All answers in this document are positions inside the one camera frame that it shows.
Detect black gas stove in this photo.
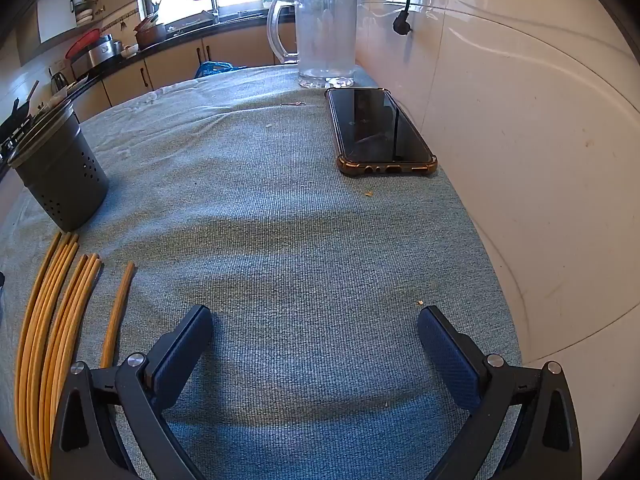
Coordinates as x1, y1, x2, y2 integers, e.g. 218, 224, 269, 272
0, 95, 36, 156

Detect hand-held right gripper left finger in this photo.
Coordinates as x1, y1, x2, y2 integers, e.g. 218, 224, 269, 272
50, 304, 213, 480

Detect blue plastic bag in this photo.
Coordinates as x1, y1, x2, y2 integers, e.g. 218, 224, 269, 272
194, 61, 235, 79

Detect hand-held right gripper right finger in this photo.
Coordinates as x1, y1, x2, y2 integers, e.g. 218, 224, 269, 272
417, 305, 583, 480

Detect dark brown pot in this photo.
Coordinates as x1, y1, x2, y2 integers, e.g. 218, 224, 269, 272
134, 22, 167, 50

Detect black smartphone in brown case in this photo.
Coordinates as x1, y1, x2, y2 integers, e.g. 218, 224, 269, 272
325, 87, 438, 177

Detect grey perforated utensil holder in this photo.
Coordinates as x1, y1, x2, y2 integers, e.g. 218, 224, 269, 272
7, 99, 110, 233

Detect steel rice cooker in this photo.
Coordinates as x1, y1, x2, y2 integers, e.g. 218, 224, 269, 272
72, 35, 123, 68

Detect clear plastic pitcher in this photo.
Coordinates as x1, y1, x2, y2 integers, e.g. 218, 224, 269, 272
266, 0, 360, 90

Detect grey blue tablecloth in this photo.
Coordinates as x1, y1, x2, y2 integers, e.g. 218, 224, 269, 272
0, 64, 523, 480

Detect bunch of wooden chopsticks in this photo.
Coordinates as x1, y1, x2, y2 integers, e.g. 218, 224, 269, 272
14, 231, 137, 478

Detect beige upper wall cabinet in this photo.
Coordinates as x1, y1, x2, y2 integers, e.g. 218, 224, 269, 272
0, 0, 141, 61

